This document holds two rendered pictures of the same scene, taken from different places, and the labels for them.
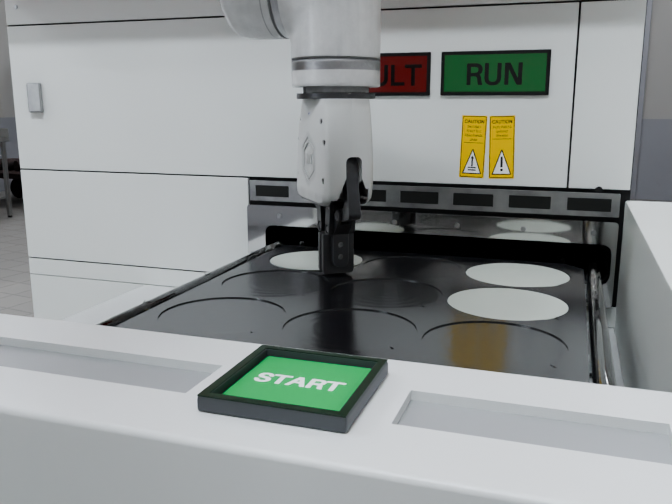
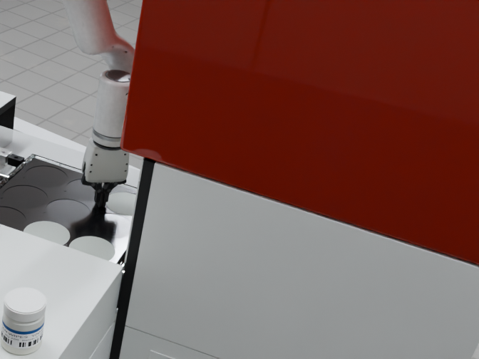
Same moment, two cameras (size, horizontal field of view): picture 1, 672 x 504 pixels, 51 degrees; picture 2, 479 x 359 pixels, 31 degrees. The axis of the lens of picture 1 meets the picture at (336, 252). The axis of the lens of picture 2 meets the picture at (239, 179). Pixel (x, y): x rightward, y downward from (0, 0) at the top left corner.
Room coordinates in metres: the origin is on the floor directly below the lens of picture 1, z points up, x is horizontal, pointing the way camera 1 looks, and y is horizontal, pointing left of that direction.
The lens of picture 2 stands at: (0.68, -1.72, 2.02)
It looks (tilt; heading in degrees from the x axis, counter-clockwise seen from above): 30 degrees down; 80
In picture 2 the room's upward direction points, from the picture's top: 14 degrees clockwise
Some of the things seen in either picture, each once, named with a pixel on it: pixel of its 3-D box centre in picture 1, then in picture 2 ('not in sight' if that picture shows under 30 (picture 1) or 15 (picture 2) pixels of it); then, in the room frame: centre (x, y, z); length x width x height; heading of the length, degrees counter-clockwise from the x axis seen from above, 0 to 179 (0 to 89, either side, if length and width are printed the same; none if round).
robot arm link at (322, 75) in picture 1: (335, 77); (111, 134); (0.68, 0.00, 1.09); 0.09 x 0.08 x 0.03; 19
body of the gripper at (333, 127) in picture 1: (335, 143); (107, 157); (0.68, 0.00, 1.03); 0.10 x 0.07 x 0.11; 19
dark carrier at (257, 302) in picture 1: (385, 295); (68, 211); (0.61, -0.04, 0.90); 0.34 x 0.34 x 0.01; 71
